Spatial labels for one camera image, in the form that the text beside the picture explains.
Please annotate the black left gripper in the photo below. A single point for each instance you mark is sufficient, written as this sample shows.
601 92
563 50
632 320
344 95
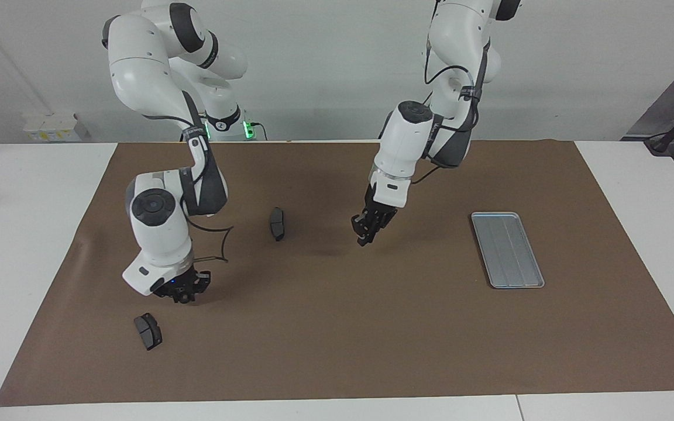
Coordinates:
378 213

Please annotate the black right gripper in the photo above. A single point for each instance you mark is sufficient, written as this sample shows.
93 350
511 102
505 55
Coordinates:
182 283

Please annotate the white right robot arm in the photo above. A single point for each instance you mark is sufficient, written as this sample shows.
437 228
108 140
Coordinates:
158 228

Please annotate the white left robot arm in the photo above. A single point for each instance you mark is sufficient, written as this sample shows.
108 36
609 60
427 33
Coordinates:
413 140

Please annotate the silver metal tray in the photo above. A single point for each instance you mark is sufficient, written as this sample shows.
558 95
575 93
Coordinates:
509 251

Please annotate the dark grey brake pad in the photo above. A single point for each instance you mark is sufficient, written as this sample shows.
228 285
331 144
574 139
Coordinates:
277 225
148 332

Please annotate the brown table mat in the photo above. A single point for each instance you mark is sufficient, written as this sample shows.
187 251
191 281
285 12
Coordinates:
337 351

